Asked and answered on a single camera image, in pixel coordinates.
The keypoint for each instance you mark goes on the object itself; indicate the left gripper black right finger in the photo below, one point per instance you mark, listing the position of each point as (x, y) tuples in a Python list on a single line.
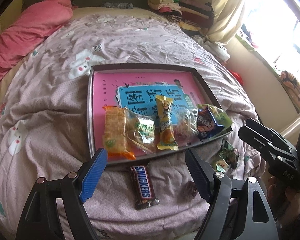
[(201, 173)]

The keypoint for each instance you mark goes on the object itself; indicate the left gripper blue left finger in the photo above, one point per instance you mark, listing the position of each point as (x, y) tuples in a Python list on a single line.
[(90, 173)]

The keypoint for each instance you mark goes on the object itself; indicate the black green pea snack bag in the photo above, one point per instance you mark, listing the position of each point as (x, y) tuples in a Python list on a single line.
[(226, 158)]

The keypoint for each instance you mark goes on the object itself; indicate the blue chocolate snack pack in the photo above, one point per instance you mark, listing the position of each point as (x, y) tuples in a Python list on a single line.
[(207, 125)]

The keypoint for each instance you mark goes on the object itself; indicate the clear pink candy bag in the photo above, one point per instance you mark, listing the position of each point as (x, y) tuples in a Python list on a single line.
[(186, 128)]

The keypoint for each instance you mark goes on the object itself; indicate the yellow snack bar pack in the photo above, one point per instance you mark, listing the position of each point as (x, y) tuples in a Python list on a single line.
[(166, 133)]

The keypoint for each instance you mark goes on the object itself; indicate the green clear pastry snack bag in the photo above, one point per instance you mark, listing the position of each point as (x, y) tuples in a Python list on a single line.
[(220, 115)]

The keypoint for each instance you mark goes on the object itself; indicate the brown snickers bar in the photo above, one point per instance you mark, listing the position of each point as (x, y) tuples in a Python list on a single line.
[(145, 195)]

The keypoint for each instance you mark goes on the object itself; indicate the orange cracker snack pack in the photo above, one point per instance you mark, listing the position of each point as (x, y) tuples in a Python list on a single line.
[(115, 139)]

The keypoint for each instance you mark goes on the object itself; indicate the green round cookie pack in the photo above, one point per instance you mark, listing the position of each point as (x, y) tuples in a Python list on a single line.
[(140, 131)]

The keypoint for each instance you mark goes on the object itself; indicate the right hand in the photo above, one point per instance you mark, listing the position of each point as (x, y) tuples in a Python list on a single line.
[(284, 201)]

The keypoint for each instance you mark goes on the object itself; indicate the small dark wrapped candy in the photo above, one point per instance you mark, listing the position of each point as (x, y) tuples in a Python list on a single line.
[(189, 191)]

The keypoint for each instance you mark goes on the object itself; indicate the lilac floral quilt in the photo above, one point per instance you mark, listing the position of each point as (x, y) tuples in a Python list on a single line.
[(43, 128)]

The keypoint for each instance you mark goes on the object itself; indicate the grey shallow box tray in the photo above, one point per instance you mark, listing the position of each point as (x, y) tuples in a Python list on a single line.
[(141, 67)]

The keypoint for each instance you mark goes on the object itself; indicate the red plastic bag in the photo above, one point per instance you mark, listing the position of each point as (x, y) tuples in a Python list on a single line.
[(237, 77)]

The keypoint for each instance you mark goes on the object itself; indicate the pink book in tray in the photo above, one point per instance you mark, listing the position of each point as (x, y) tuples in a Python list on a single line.
[(137, 92)]

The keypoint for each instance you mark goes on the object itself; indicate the pile of folded clothes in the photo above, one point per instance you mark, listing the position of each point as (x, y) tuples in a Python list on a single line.
[(193, 16)]

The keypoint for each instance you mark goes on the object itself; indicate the cream curtain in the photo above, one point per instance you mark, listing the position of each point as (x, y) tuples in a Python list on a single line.
[(229, 16)]

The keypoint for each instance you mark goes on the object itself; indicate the pink blanket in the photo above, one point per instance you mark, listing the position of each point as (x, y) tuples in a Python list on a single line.
[(35, 24)]

